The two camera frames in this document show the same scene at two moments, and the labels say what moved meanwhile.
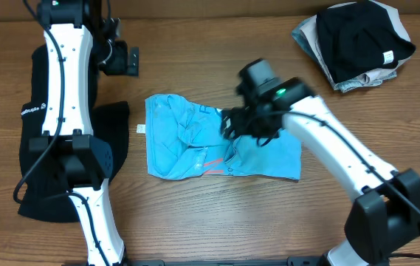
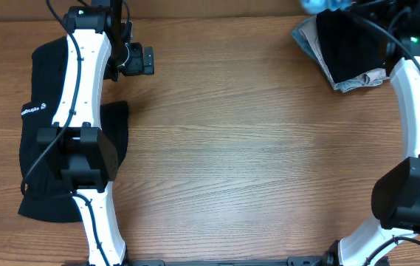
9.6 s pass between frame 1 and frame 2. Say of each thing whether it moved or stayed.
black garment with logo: stayed
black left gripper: moved
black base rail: stayed
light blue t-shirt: moved
